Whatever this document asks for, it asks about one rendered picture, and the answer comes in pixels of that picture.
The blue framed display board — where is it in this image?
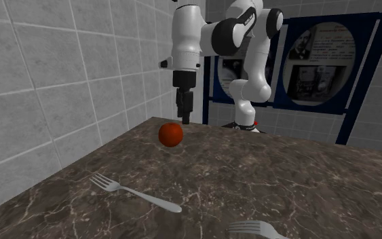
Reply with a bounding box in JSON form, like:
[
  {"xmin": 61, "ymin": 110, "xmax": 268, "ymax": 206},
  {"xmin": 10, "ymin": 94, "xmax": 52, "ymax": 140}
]
[{"xmin": 202, "ymin": 8, "xmax": 382, "ymax": 146}]

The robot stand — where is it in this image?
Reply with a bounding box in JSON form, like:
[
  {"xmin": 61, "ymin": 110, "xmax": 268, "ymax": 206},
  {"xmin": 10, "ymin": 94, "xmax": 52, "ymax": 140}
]
[{"xmin": 221, "ymin": 122, "xmax": 267, "ymax": 134}]

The red apple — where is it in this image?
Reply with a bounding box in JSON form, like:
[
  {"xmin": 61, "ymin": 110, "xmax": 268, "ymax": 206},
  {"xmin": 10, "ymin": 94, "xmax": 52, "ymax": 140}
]
[{"xmin": 158, "ymin": 122, "xmax": 184, "ymax": 148}]

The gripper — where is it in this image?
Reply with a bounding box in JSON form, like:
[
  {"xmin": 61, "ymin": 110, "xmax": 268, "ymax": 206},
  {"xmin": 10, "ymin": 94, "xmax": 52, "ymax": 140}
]
[{"xmin": 172, "ymin": 70, "xmax": 197, "ymax": 125}]

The silver fork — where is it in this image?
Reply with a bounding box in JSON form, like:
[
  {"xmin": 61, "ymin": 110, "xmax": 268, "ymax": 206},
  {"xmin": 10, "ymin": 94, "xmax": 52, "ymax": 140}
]
[
  {"xmin": 228, "ymin": 220, "xmax": 291, "ymax": 239},
  {"xmin": 89, "ymin": 173, "xmax": 183, "ymax": 214}
]

